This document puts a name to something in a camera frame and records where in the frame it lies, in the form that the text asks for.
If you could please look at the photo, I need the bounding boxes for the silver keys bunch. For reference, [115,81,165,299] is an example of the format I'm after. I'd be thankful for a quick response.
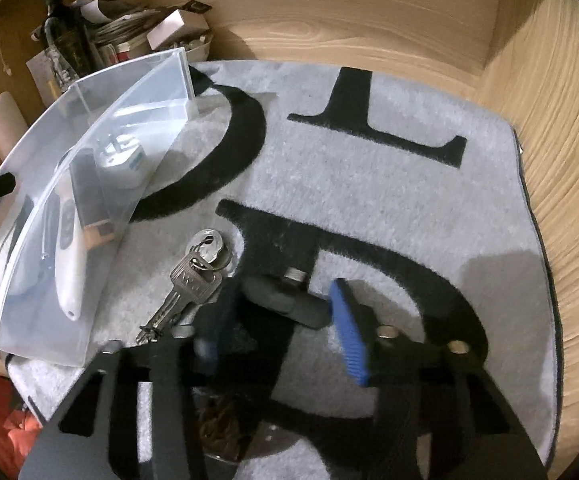
[136,229,231,344]

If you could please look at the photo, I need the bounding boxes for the clear plastic storage box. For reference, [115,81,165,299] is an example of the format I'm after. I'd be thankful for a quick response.
[0,49,195,366]

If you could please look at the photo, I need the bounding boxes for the white power plug adapter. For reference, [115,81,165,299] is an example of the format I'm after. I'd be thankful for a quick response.
[96,133,148,190]

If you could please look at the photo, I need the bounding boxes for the white handheld massager device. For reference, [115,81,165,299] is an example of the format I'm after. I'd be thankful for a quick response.
[54,177,87,322]

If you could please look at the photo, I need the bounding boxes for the grey rug with black letters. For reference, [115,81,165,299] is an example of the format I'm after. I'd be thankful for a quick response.
[12,61,562,479]

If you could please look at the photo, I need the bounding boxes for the dark wine bottle elephant label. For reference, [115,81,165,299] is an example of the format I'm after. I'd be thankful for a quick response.
[42,0,96,89]

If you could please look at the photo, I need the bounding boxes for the stack of books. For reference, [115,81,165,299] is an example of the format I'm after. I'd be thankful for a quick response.
[89,4,211,68]

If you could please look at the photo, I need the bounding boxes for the rolled white tube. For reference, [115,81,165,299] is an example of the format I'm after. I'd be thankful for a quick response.
[72,0,137,25]

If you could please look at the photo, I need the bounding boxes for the white bowl of trinkets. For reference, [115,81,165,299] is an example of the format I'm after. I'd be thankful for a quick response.
[180,34,214,64]

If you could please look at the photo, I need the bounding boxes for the white card box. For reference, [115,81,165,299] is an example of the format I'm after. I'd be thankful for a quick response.
[146,9,209,51]

